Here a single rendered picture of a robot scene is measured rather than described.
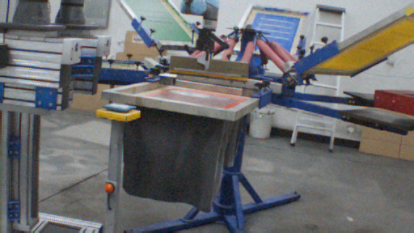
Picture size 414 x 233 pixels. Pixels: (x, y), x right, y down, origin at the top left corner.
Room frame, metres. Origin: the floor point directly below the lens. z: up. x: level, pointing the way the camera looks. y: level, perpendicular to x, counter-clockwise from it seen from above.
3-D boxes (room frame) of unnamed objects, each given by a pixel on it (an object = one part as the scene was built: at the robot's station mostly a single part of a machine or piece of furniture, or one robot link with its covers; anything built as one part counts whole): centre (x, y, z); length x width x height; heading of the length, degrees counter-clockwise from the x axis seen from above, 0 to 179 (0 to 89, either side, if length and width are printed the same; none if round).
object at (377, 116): (3.01, -0.71, 0.91); 1.34 x 0.40 x 0.08; 44
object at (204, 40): (2.67, 0.02, 1.23); 0.09 x 0.08 x 0.12; 74
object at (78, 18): (2.38, 0.66, 1.31); 0.15 x 0.15 x 0.10
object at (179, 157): (2.19, 0.12, 0.74); 0.45 x 0.03 x 0.43; 74
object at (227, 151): (2.36, -0.14, 0.74); 0.46 x 0.04 x 0.42; 164
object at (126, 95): (2.47, 0.04, 0.97); 0.79 x 0.58 x 0.04; 164
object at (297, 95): (3.65, -0.89, 0.91); 1.34 x 0.40 x 0.08; 104
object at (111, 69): (3.27, 0.63, 1.05); 1.08 x 0.61 x 0.23; 104
